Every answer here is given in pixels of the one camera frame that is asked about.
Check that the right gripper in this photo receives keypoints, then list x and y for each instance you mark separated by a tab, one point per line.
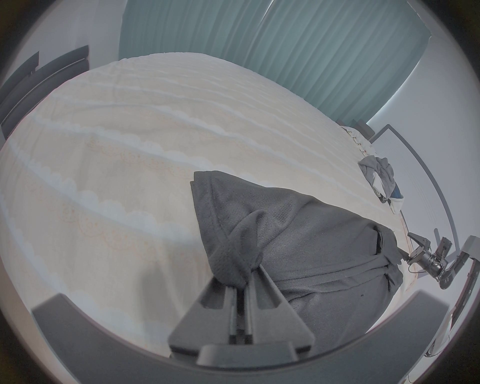
425	259

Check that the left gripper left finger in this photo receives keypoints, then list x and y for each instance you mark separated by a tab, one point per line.
210	322

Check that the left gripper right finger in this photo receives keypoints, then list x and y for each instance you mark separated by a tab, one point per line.
273	318

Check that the black T-shirt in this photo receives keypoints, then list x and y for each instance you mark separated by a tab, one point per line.
318	243

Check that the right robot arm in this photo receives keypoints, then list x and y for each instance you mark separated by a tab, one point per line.
446	277

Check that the pile of clothes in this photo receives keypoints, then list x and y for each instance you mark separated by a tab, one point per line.
378	172

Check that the bed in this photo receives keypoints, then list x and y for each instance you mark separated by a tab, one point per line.
150	131

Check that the white printed pillow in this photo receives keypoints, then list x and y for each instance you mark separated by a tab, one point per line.
360	144

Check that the grey bedside table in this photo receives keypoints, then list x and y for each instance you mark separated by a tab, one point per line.
362	127

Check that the blue-green curtain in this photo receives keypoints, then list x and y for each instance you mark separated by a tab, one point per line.
337	56
187	30

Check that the black chest of drawers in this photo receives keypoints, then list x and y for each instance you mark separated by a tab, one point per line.
56	71

